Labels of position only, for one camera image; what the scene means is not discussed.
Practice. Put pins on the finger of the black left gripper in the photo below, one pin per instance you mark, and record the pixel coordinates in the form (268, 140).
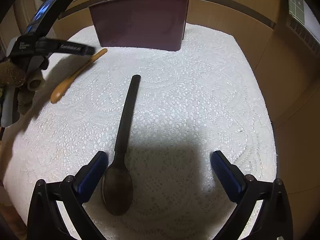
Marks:
(48, 45)

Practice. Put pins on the white lace tablecloth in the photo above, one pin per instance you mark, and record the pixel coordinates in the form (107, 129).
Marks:
(190, 103)

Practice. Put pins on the black handled metal spoon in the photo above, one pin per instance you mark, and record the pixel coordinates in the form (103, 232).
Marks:
(117, 185)

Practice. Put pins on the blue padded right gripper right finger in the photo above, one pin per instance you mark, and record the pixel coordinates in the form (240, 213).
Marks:
(274, 220)

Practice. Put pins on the green white dish towel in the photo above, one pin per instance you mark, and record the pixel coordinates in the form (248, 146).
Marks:
(296, 10)

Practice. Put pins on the wooden spoon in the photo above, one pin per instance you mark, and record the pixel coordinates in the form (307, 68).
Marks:
(62, 88)

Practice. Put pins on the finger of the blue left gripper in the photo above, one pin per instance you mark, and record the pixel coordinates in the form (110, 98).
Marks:
(46, 16)

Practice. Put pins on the maroon plastic utensil holder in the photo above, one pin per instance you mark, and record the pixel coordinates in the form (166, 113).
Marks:
(153, 24)

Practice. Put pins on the small grey vent grille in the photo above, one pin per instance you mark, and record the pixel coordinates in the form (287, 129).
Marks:
(308, 39)

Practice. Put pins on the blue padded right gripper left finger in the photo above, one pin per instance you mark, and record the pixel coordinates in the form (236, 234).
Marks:
(44, 217)

